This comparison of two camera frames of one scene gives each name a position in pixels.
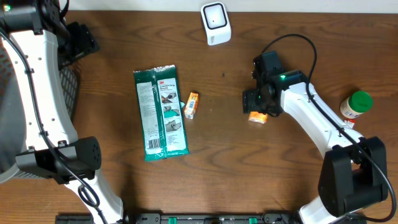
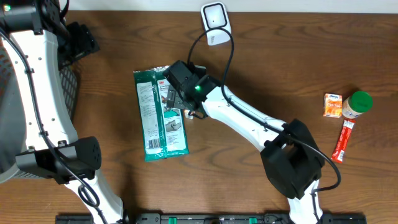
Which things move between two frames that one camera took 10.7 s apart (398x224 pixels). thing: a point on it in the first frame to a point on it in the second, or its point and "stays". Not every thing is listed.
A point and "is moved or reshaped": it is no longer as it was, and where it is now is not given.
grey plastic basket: [13, 139] stays
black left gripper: [87, 44] stays
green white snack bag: [162, 116] stays
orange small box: [257, 117] is moved or reshaped
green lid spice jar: [358, 102] stays
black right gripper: [249, 96] to [175, 100]
